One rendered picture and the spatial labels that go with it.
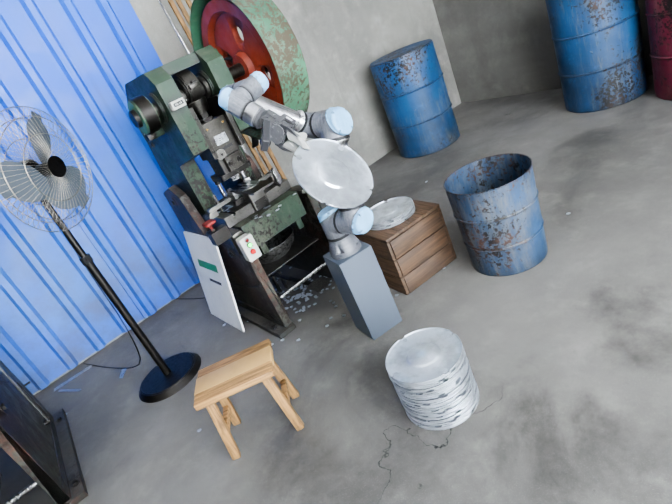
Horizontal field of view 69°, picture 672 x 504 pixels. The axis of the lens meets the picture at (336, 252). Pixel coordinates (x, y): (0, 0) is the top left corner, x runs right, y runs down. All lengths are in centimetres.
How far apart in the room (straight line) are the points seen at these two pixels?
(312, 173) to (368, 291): 85
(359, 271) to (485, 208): 64
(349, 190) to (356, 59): 334
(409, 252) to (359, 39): 283
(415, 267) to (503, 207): 58
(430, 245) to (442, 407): 107
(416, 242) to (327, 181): 107
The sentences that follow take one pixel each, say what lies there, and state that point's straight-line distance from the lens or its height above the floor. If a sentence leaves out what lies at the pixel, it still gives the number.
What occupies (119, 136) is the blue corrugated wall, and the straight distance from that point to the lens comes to 381.
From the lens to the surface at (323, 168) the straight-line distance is 164.
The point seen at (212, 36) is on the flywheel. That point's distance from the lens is 311.
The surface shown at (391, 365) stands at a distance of 186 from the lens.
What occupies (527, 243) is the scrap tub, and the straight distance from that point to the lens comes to 248.
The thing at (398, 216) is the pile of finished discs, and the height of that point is 39.
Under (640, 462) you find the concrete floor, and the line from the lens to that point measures 175.
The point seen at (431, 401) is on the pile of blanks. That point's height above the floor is 15.
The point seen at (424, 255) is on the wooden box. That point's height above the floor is 14.
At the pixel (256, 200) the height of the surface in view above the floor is 70.
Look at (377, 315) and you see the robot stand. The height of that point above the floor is 11.
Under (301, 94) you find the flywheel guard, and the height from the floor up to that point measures 110.
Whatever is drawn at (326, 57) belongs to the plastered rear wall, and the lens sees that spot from 469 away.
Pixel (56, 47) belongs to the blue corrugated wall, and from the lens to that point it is 379.
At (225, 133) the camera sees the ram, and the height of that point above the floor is 108.
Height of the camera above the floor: 141
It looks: 24 degrees down
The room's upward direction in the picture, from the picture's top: 24 degrees counter-clockwise
